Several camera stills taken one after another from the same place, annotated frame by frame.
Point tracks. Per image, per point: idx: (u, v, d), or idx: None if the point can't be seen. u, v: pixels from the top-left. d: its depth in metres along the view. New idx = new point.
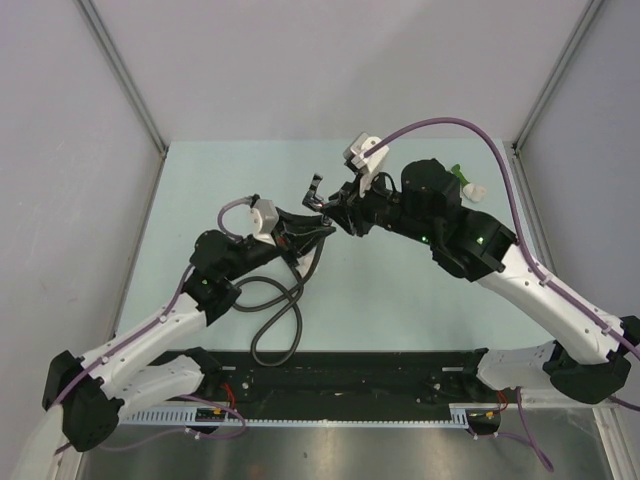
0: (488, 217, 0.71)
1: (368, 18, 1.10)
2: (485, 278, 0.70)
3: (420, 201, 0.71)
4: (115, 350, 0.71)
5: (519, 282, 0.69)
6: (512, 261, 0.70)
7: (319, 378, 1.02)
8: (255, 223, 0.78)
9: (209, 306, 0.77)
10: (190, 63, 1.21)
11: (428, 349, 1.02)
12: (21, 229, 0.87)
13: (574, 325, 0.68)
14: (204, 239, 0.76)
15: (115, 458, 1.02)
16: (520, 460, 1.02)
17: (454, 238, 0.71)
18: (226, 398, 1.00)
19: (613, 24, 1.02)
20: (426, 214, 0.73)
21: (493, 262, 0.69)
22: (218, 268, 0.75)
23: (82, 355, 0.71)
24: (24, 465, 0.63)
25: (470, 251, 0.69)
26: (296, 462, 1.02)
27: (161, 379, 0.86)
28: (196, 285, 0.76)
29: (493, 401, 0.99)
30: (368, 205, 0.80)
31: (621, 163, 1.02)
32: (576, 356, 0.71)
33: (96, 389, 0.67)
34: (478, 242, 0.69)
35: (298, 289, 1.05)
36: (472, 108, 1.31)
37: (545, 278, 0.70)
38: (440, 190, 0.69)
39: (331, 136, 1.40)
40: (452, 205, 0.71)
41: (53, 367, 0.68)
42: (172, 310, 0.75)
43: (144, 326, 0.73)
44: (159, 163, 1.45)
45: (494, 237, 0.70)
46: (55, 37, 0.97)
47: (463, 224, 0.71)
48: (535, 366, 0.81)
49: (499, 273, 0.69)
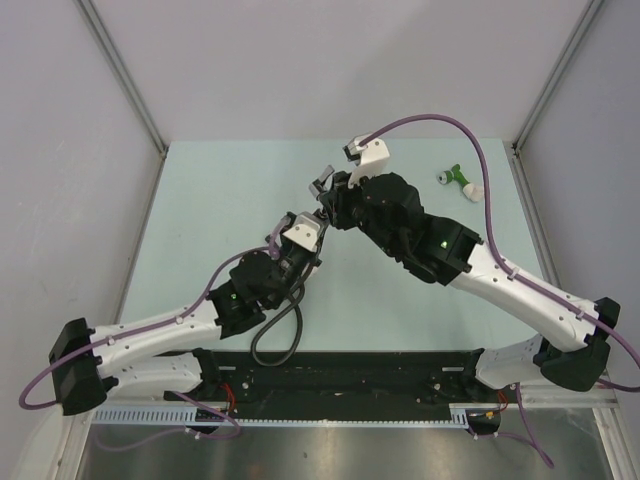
0: (451, 222, 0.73)
1: (367, 18, 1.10)
2: (458, 279, 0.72)
3: (383, 212, 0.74)
4: (123, 335, 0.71)
5: (488, 279, 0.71)
6: (479, 258, 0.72)
7: (318, 378, 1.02)
8: (306, 236, 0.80)
9: (228, 323, 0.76)
10: (190, 63, 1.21)
11: (429, 348, 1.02)
12: (21, 228, 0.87)
13: (548, 313, 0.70)
14: (251, 257, 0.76)
15: (114, 458, 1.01)
16: (520, 460, 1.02)
17: (421, 245, 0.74)
18: (226, 398, 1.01)
19: (613, 24, 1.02)
20: (389, 224, 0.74)
21: (459, 263, 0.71)
22: (250, 289, 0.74)
23: (94, 327, 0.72)
24: None
25: (436, 256, 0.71)
26: (296, 462, 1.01)
27: (161, 373, 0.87)
28: (223, 297, 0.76)
29: (493, 401, 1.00)
30: (345, 202, 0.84)
31: (620, 163, 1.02)
32: (558, 345, 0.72)
33: (92, 366, 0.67)
34: (443, 246, 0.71)
35: (299, 289, 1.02)
36: (472, 108, 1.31)
37: (513, 273, 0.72)
38: (398, 201, 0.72)
39: (331, 136, 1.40)
40: (414, 213, 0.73)
41: (66, 330, 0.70)
42: (190, 314, 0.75)
43: (161, 322, 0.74)
44: (159, 163, 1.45)
45: (458, 239, 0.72)
46: (55, 37, 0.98)
47: (429, 230, 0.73)
48: (525, 360, 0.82)
49: (466, 274, 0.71)
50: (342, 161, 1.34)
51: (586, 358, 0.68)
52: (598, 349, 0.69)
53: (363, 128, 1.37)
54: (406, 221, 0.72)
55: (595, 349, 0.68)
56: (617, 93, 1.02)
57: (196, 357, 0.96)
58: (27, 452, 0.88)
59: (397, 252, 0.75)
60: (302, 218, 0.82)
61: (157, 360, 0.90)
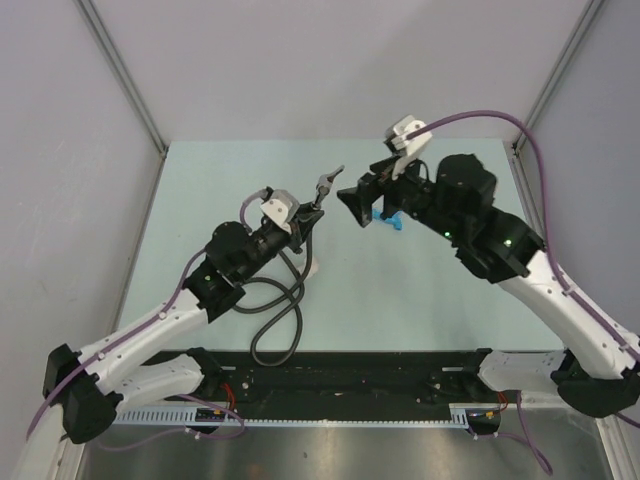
0: (516, 218, 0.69)
1: (367, 18, 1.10)
2: (508, 281, 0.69)
3: (454, 195, 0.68)
4: (113, 346, 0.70)
5: (542, 289, 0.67)
6: (540, 266, 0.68)
7: (318, 378, 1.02)
8: (277, 212, 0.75)
9: (211, 303, 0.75)
10: (190, 63, 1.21)
11: (430, 348, 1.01)
12: (21, 228, 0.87)
13: (591, 338, 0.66)
14: (223, 229, 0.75)
15: (114, 458, 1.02)
16: (521, 461, 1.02)
17: (481, 238, 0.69)
18: (226, 398, 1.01)
19: (613, 24, 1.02)
20: (456, 209, 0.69)
21: (519, 267, 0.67)
22: (228, 260, 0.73)
23: (79, 349, 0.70)
24: (24, 464, 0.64)
25: (495, 252, 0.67)
26: (296, 462, 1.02)
27: (162, 377, 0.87)
28: (198, 281, 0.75)
29: (493, 401, 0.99)
30: (397, 190, 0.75)
31: (620, 163, 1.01)
32: (589, 369, 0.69)
33: (91, 385, 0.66)
34: (506, 244, 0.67)
35: (298, 287, 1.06)
36: (472, 108, 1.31)
37: (568, 289, 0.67)
38: (476, 187, 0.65)
39: (331, 136, 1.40)
40: (485, 205, 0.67)
41: (49, 360, 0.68)
42: (171, 307, 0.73)
43: (143, 322, 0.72)
44: (159, 163, 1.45)
45: (522, 240, 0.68)
46: (55, 37, 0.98)
47: (493, 224, 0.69)
48: (542, 376, 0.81)
49: (523, 279, 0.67)
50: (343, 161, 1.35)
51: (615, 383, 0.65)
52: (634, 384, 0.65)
53: (363, 128, 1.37)
54: (476, 210, 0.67)
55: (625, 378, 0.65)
56: (617, 92, 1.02)
57: (193, 357, 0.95)
58: None
59: (454, 239, 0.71)
60: (276, 194, 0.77)
61: (154, 368, 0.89)
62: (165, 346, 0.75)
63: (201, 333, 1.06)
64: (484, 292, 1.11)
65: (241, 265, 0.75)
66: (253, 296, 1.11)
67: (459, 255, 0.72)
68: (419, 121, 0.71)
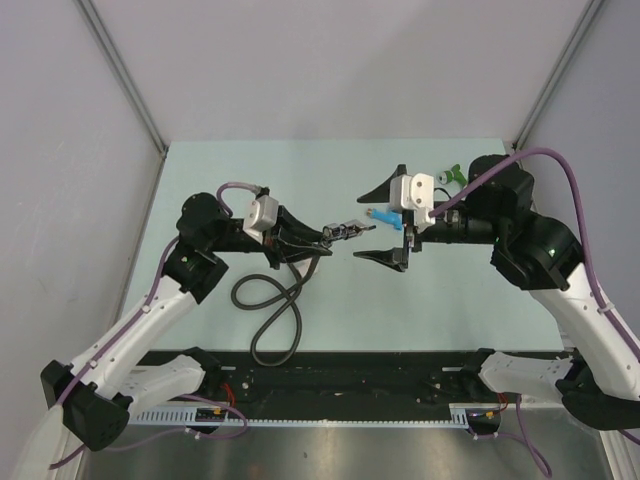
0: (557, 223, 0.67)
1: (367, 18, 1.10)
2: (543, 290, 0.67)
3: (488, 196, 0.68)
4: (104, 351, 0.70)
5: (578, 305, 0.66)
6: (577, 281, 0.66)
7: (319, 378, 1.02)
8: (248, 217, 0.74)
9: (194, 284, 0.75)
10: (189, 63, 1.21)
11: (430, 348, 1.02)
12: (21, 228, 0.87)
13: (617, 359, 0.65)
14: (192, 203, 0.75)
15: (114, 457, 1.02)
16: (521, 461, 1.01)
17: (517, 243, 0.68)
18: (226, 398, 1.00)
19: (614, 24, 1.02)
20: (491, 213, 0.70)
21: (558, 279, 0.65)
22: (202, 234, 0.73)
23: (70, 362, 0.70)
24: (24, 464, 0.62)
25: (536, 259, 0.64)
26: (296, 462, 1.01)
27: (165, 377, 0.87)
28: (176, 265, 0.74)
29: (493, 401, 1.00)
30: (431, 229, 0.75)
31: (621, 163, 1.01)
32: (604, 387, 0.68)
33: (91, 394, 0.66)
34: (549, 253, 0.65)
35: (296, 289, 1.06)
36: (472, 108, 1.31)
37: (604, 307, 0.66)
38: (511, 187, 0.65)
39: (331, 136, 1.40)
40: (521, 207, 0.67)
41: (43, 378, 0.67)
42: (154, 299, 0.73)
43: (129, 320, 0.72)
44: (159, 163, 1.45)
45: (565, 249, 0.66)
46: (55, 37, 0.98)
47: (531, 229, 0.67)
48: (547, 382, 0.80)
49: (562, 292, 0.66)
50: (342, 161, 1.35)
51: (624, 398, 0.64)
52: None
53: (363, 128, 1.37)
54: (511, 211, 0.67)
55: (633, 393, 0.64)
56: (618, 91, 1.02)
57: (194, 358, 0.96)
58: None
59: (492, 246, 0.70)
60: (263, 198, 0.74)
61: (154, 370, 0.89)
62: (156, 339, 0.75)
63: (202, 335, 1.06)
64: (485, 293, 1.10)
65: (211, 240, 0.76)
66: (253, 296, 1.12)
67: (495, 263, 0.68)
68: (419, 179, 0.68)
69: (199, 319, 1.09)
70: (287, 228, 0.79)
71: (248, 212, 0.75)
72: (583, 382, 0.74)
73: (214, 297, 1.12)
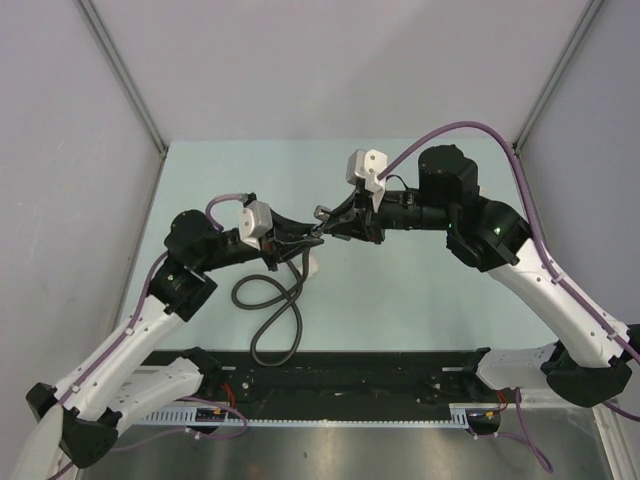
0: (506, 207, 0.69)
1: (367, 17, 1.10)
2: (498, 269, 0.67)
3: (437, 184, 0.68)
4: (86, 374, 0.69)
5: (531, 278, 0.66)
6: (527, 254, 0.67)
7: (318, 378, 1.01)
8: (244, 226, 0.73)
9: (181, 303, 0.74)
10: (190, 63, 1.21)
11: (429, 348, 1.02)
12: (21, 228, 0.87)
13: (581, 327, 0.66)
14: (181, 220, 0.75)
15: (115, 458, 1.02)
16: (520, 460, 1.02)
17: (469, 226, 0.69)
18: (226, 397, 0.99)
19: (613, 24, 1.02)
20: (442, 200, 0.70)
21: (507, 254, 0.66)
22: (190, 251, 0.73)
23: (55, 385, 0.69)
24: (25, 465, 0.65)
25: (484, 238, 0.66)
26: (296, 462, 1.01)
27: (158, 386, 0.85)
28: (162, 283, 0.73)
29: (493, 401, 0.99)
30: (387, 214, 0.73)
31: (620, 163, 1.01)
32: (577, 359, 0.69)
33: (72, 418, 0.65)
34: (495, 232, 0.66)
35: (297, 289, 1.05)
36: (473, 108, 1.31)
37: (557, 277, 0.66)
38: (456, 173, 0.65)
39: (331, 135, 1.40)
40: (468, 192, 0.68)
41: (31, 401, 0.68)
42: (138, 319, 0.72)
43: (113, 343, 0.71)
44: (159, 162, 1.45)
45: (511, 228, 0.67)
46: (55, 38, 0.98)
47: (481, 213, 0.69)
48: (532, 365, 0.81)
49: (512, 266, 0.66)
50: (343, 161, 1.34)
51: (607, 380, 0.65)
52: (621, 373, 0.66)
53: (363, 128, 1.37)
54: (458, 197, 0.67)
55: (616, 375, 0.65)
56: (617, 90, 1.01)
57: (191, 359, 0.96)
58: None
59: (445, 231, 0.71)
60: (253, 205, 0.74)
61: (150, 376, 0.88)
62: (143, 359, 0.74)
63: (202, 335, 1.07)
64: (483, 293, 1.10)
65: (201, 258, 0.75)
66: (253, 296, 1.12)
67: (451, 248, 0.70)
68: (373, 152, 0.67)
69: (199, 320, 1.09)
70: (279, 228, 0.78)
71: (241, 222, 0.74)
72: (563, 361, 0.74)
73: (214, 296, 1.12)
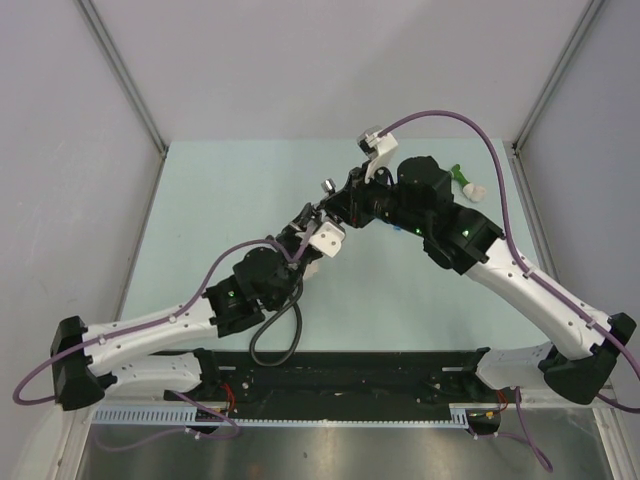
0: (478, 214, 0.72)
1: (367, 17, 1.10)
2: (473, 270, 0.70)
3: (414, 193, 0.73)
4: (117, 334, 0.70)
5: (503, 274, 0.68)
6: (497, 253, 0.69)
7: (318, 378, 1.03)
8: (330, 245, 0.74)
9: (224, 321, 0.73)
10: (190, 63, 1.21)
11: (429, 349, 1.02)
12: (21, 228, 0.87)
13: (558, 318, 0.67)
14: (256, 253, 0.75)
15: (115, 458, 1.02)
16: (520, 460, 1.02)
17: (443, 231, 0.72)
18: (227, 397, 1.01)
19: (613, 24, 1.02)
20: (419, 207, 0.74)
21: (477, 253, 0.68)
22: (252, 286, 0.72)
23: (87, 327, 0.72)
24: None
25: (455, 242, 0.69)
26: (296, 462, 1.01)
27: (159, 372, 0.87)
28: (221, 294, 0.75)
29: (493, 401, 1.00)
30: (368, 196, 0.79)
31: (620, 164, 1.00)
32: (562, 350, 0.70)
33: (81, 367, 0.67)
34: (464, 235, 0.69)
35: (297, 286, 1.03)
36: (473, 108, 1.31)
37: (528, 271, 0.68)
38: (431, 184, 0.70)
39: (331, 135, 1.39)
40: (443, 200, 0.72)
41: (61, 329, 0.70)
42: (184, 312, 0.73)
43: (155, 319, 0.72)
44: (159, 163, 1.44)
45: (480, 231, 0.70)
46: (55, 39, 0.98)
47: (455, 219, 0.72)
48: (531, 365, 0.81)
49: (482, 265, 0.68)
50: (343, 161, 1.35)
51: (593, 370, 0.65)
52: (605, 362, 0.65)
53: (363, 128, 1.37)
54: (433, 205, 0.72)
55: (599, 364, 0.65)
56: (616, 91, 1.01)
57: (197, 357, 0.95)
58: (27, 454, 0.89)
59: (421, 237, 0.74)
60: (328, 226, 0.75)
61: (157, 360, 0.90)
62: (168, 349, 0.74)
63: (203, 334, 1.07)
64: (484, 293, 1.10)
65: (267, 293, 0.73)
66: None
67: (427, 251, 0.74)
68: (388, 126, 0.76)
69: None
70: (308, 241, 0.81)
71: (323, 244, 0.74)
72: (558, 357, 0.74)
73: None
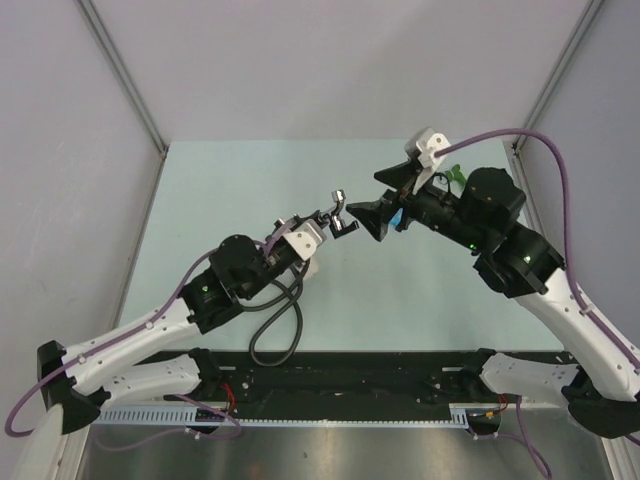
0: (536, 235, 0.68)
1: (368, 16, 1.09)
2: (524, 296, 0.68)
3: (481, 209, 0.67)
4: (96, 351, 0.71)
5: (560, 307, 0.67)
6: (557, 283, 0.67)
7: (319, 378, 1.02)
8: (304, 247, 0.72)
9: (203, 317, 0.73)
10: (190, 63, 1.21)
11: (430, 348, 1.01)
12: (21, 227, 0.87)
13: (605, 357, 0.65)
14: (232, 241, 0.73)
15: (114, 458, 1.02)
16: (521, 461, 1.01)
17: (502, 253, 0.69)
18: (226, 398, 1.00)
19: (613, 24, 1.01)
20: (480, 222, 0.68)
21: (537, 283, 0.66)
22: (230, 275, 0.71)
23: (65, 347, 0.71)
24: (22, 465, 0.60)
25: (514, 267, 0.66)
26: (296, 462, 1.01)
27: (155, 379, 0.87)
28: (195, 291, 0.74)
29: (493, 401, 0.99)
30: (419, 204, 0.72)
31: (620, 164, 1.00)
32: (601, 390, 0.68)
33: (67, 390, 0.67)
34: (525, 260, 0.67)
35: (297, 286, 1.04)
36: (474, 108, 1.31)
37: (586, 308, 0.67)
38: (506, 204, 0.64)
39: (331, 135, 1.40)
40: (512, 220, 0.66)
41: (41, 353, 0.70)
42: (161, 316, 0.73)
43: (131, 329, 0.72)
44: (159, 163, 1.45)
45: (540, 258, 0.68)
46: (55, 38, 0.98)
47: (514, 239, 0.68)
48: (552, 387, 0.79)
49: (540, 295, 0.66)
50: (343, 161, 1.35)
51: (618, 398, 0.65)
52: None
53: (363, 128, 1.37)
54: (502, 225, 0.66)
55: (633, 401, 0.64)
56: (616, 91, 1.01)
57: (192, 357, 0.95)
58: None
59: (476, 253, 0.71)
60: (306, 226, 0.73)
61: (149, 367, 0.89)
62: (151, 354, 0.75)
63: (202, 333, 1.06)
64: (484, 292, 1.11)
65: (244, 283, 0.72)
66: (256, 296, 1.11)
67: (477, 268, 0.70)
68: (442, 135, 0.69)
69: None
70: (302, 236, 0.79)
71: (296, 243, 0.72)
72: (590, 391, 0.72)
73: None
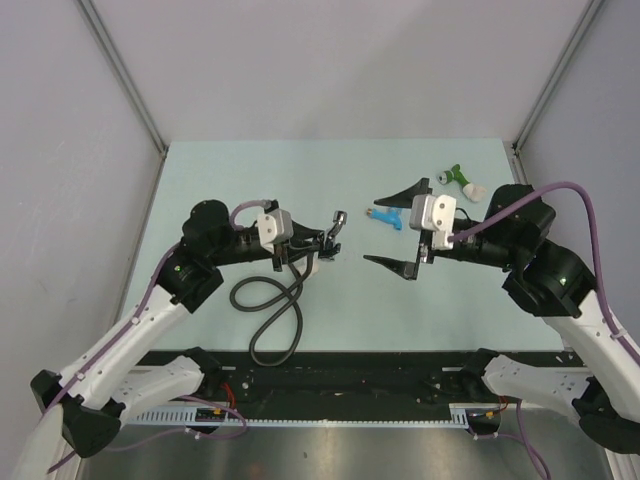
0: (567, 251, 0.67)
1: (367, 17, 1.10)
2: (555, 317, 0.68)
3: (508, 227, 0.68)
4: (92, 363, 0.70)
5: (591, 332, 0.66)
6: (589, 306, 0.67)
7: (319, 378, 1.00)
8: (266, 232, 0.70)
9: (186, 295, 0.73)
10: (190, 63, 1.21)
11: (430, 348, 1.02)
12: (21, 228, 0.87)
13: (631, 381, 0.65)
14: (202, 207, 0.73)
15: (115, 458, 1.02)
16: (520, 462, 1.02)
17: (532, 272, 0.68)
18: (226, 398, 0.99)
19: (614, 24, 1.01)
20: (508, 240, 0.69)
21: (570, 305, 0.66)
22: (206, 240, 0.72)
23: (60, 373, 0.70)
24: (24, 464, 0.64)
25: (547, 286, 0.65)
26: (296, 462, 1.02)
27: (161, 382, 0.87)
28: (170, 273, 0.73)
29: (494, 402, 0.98)
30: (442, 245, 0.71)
31: (621, 166, 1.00)
32: (620, 409, 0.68)
33: (77, 405, 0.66)
34: (560, 281, 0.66)
35: (297, 287, 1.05)
36: (473, 108, 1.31)
37: (617, 334, 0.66)
38: (533, 222, 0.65)
39: (330, 135, 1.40)
40: (541, 239, 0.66)
41: (34, 386, 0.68)
42: (144, 308, 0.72)
43: (119, 330, 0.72)
44: (159, 163, 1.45)
45: (574, 278, 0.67)
46: (55, 38, 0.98)
47: (545, 256, 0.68)
48: (561, 399, 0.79)
49: (574, 319, 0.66)
50: (342, 162, 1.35)
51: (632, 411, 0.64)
52: None
53: (363, 129, 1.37)
54: (530, 244, 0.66)
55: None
56: (617, 93, 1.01)
57: (189, 357, 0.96)
58: None
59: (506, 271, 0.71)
60: (276, 212, 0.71)
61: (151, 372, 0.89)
62: (145, 352, 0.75)
63: (202, 334, 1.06)
64: (481, 289, 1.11)
65: (213, 248, 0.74)
66: (255, 296, 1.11)
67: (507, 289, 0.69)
68: (444, 200, 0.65)
69: (200, 319, 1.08)
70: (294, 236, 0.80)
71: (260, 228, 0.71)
72: (603, 406, 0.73)
73: (214, 297, 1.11)
